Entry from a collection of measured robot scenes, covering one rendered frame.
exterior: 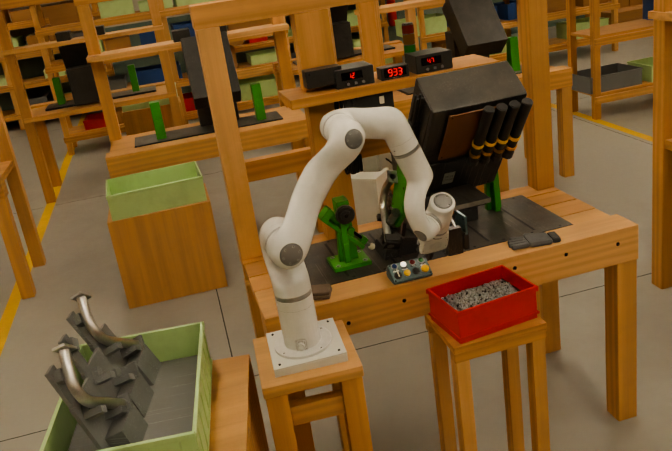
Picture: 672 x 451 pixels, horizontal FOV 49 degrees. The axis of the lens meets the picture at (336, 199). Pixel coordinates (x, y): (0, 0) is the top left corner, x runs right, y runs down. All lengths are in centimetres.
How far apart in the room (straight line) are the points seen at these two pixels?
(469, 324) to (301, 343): 56
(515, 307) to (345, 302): 59
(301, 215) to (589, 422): 180
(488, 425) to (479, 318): 105
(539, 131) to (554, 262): 75
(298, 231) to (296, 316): 29
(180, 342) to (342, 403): 59
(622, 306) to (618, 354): 22
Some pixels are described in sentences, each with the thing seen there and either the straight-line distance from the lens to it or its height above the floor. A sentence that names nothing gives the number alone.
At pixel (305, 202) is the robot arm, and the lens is 221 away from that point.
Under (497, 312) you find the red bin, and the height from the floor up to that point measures 87.
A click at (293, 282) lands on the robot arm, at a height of 113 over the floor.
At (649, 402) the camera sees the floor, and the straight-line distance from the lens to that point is 364.
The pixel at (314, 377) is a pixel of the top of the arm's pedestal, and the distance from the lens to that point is 234.
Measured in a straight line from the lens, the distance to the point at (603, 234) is 302.
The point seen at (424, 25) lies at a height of 84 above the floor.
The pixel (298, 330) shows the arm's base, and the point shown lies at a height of 97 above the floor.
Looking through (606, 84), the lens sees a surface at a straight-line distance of 804.
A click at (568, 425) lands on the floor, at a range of 347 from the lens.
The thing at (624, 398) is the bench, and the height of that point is 11.
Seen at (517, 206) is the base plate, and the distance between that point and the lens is 331.
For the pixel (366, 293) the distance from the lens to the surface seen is 266.
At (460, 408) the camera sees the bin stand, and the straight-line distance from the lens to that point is 262.
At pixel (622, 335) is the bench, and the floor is 42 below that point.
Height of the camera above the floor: 211
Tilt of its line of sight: 19 degrees down
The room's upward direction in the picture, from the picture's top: 8 degrees counter-clockwise
